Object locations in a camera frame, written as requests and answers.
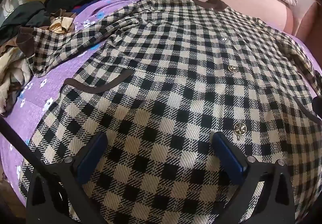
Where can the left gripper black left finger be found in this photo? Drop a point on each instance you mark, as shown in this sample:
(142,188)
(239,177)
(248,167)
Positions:
(52,192)

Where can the black garment pile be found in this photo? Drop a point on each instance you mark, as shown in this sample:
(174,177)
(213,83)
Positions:
(34,14)

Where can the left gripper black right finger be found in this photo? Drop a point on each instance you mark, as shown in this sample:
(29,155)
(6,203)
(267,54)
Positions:
(276,200)

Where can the black beige checkered coat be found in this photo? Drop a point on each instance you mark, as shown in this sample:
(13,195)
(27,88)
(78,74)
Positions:
(176,113)

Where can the purple floral bed sheet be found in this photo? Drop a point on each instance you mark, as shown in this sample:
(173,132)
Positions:
(37,103)

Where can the beige brown clothes pile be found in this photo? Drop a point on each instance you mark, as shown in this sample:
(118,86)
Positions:
(15,72)

